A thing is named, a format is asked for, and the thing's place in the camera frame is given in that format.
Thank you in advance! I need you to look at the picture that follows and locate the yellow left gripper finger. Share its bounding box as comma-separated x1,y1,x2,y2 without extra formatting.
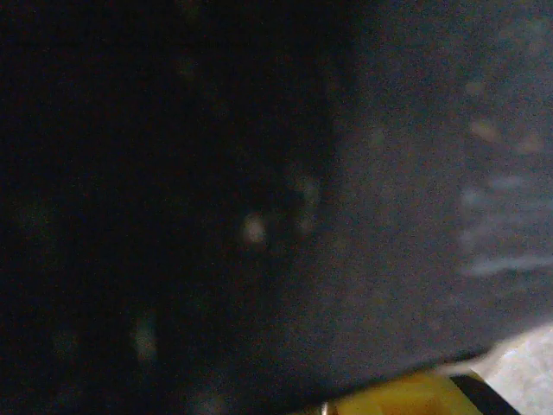
324,373,520,415

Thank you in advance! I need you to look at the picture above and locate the starry night tin box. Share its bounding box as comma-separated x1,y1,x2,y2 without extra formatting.
0,0,553,407

